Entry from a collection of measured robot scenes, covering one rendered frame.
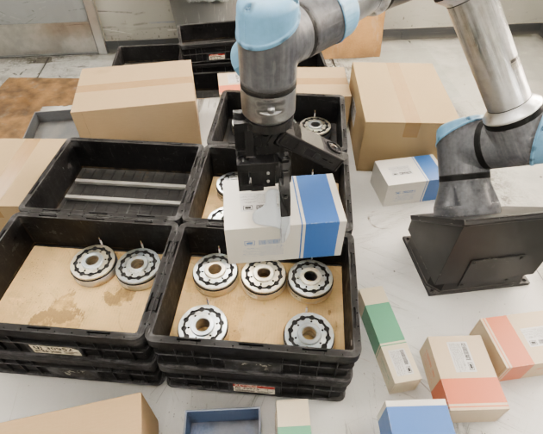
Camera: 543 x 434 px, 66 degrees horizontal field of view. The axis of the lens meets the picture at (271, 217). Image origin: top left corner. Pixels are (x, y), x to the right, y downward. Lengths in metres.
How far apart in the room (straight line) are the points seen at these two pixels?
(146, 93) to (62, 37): 2.67
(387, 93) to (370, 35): 2.36
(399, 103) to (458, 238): 0.61
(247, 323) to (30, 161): 0.84
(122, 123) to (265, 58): 1.04
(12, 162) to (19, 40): 2.91
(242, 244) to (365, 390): 0.49
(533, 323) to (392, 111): 0.73
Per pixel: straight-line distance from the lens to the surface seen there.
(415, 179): 1.36
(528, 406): 1.14
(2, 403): 1.15
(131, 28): 4.02
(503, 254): 1.15
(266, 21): 0.51
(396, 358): 1.00
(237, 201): 0.71
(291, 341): 0.87
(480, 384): 1.02
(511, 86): 0.98
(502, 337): 1.10
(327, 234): 0.71
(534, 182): 2.91
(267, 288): 0.94
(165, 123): 1.51
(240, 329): 0.92
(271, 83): 0.54
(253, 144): 0.61
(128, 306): 1.00
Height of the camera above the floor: 1.64
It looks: 46 degrees down
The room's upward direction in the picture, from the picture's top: straight up
